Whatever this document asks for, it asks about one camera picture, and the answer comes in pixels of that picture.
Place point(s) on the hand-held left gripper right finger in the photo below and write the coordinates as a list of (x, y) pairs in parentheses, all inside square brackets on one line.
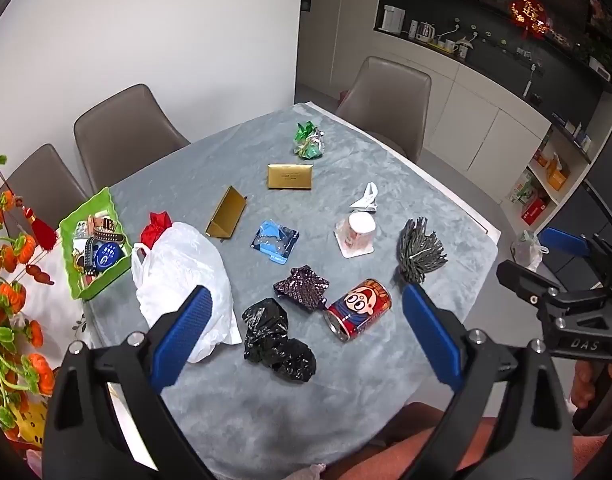
[(431, 340)]

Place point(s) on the orange box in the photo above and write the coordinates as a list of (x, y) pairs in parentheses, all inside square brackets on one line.
[(557, 176)]

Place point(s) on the tall white cabinet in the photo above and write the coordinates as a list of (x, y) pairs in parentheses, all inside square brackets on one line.
[(346, 35)]

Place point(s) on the gold cardboard box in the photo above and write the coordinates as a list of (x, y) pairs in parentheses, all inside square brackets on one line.
[(290, 176), (226, 212)]

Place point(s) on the red lit wall ornament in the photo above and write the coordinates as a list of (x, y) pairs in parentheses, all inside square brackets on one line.
[(528, 10)]

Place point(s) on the red tassel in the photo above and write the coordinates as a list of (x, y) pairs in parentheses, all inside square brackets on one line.
[(45, 232)]

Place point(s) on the grey yarn pompom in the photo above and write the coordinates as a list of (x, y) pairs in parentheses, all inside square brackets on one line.
[(418, 252)]

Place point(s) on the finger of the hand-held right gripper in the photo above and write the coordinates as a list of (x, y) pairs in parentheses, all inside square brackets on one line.
[(521, 280), (563, 241)]

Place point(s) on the dark dotted wrapper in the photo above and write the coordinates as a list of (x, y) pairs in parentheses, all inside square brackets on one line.
[(301, 287)]

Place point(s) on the red cartoon drink can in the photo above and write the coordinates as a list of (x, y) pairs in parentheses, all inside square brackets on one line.
[(358, 307)]

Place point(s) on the grey plush tablecloth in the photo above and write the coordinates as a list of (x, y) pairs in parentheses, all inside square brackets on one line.
[(336, 385)]

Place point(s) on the green foil snack wrapper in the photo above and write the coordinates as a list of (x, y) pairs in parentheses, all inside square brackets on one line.
[(308, 142)]

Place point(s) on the pink plastic cup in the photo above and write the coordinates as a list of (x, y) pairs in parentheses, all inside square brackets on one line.
[(358, 230)]

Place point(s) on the green and white box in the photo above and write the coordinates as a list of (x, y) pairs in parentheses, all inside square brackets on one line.
[(523, 187)]

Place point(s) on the small knotted plastic bag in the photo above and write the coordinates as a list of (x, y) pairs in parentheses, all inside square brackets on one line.
[(528, 252)]

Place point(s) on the blue plastic wrapper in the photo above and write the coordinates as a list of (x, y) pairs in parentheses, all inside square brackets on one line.
[(275, 240)]

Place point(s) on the green scalloped plastic tray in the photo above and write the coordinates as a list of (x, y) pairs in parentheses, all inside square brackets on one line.
[(106, 285)]

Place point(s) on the red crumpled bag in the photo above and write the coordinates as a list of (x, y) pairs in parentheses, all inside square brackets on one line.
[(156, 227)]

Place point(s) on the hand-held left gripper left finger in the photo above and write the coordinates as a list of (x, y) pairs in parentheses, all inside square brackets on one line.
[(186, 335)]

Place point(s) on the white plastic bag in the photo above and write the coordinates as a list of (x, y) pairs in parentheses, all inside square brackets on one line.
[(181, 265)]

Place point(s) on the white mug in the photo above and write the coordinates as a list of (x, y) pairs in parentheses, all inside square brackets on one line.
[(451, 46)]

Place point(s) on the blue round tin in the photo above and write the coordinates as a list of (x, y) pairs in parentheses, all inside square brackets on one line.
[(107, 256)]

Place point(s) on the person's right hand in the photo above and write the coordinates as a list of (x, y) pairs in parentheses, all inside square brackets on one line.
[(582, 385)]

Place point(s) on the black plastic bag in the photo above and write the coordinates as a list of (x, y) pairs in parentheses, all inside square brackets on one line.
[(268, 325)]

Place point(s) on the white countertop appliance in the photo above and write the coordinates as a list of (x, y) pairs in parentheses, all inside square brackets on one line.
[(392, 19)]

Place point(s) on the red box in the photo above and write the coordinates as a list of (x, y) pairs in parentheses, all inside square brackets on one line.
[(533, 211)]

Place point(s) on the white printed paper wrapper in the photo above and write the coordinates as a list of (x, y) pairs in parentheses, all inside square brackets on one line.
[(367, 200)]

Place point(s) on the electric kettle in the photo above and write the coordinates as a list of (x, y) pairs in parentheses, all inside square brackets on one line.
[(426, 32)]

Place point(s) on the taupe leather dining chair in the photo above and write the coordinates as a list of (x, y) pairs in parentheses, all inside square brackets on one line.
[(391, 100), (41, 185), (126, 130)]

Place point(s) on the artificial orange flower plant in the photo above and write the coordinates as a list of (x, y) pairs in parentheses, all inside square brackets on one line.
[(6, 300)]

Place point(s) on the white kitchen cabinet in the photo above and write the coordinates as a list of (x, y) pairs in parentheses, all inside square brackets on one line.
[(476, 110)]

